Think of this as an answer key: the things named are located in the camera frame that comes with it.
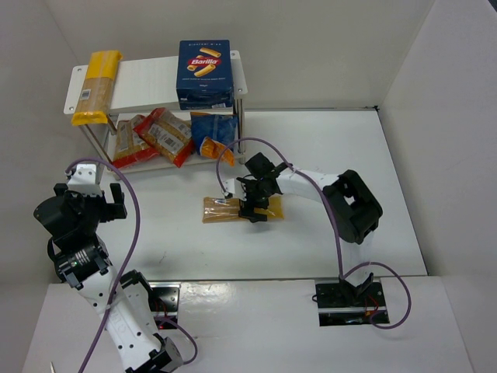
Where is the red macaroni bag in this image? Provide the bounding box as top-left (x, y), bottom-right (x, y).
top-left (113, 114), bottom-right (159, 169)
top-left (134, 107), bottom-right (194, 168)

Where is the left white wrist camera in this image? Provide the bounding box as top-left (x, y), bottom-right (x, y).
top-left (67, 163), bottom-right (102, 197)

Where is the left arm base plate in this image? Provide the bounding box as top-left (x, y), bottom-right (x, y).
top-left (148, 281), bottom-right (180, 330)

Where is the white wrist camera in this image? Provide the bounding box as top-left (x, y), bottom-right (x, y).
top-left (221, 179), bottom-right (240, 199)
top-left (67, 163), bottom-right (102, 197)

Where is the purple cable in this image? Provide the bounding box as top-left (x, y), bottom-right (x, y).
top-left (64, 157), bottom-right (199, 373)
top-left (215, 137), bottom-right (411, 330)

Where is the red macaroni bag right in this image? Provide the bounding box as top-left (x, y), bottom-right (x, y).
top-left (134, 107), bottom-right (194, 168)

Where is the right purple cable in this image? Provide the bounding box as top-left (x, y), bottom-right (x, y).
top-left (215, 137), bottom-right (411, 330)

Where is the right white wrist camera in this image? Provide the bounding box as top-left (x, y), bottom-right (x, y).
top-left (221, 179), bottom-right (240, 199)

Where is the red macaroni bag left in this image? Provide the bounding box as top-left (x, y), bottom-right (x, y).
top-left (113, 114), bottom-right (159, 169)

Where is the yellow spaghetti bag on shelf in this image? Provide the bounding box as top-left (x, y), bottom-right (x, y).
top-left (71, 50), bottom-right (122, 126)

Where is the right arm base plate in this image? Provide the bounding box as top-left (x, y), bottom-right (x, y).
top-left (311, 281), bottom-right (390, 327)

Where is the yellow spaghetti bag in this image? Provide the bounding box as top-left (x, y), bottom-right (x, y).
top-left (71, 50), bottom-right (122, 126)
top-left (202, 196), bottom-right (284, 224)

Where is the blue Barilla pasta box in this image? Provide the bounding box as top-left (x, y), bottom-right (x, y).
top-left (176, 40), bottom-right (234, 110)

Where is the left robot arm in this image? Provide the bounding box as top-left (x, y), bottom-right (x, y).
top-left (33, 183), bottom-right (184, 372)

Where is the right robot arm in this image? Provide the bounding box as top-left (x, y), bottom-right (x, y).
top-left (223, 152), bottom-right (383, 298)

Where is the white two-tier shelf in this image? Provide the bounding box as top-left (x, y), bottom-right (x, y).
top-left (64, 50), bottom-right (248, 173)

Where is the blue and orange pasta bag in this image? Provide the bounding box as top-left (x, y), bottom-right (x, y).
top-left (190, 112), bottom-right (238, 159)

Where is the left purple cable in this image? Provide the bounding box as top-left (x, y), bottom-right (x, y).
top-left (64, 157), bottom-right (199, 373)

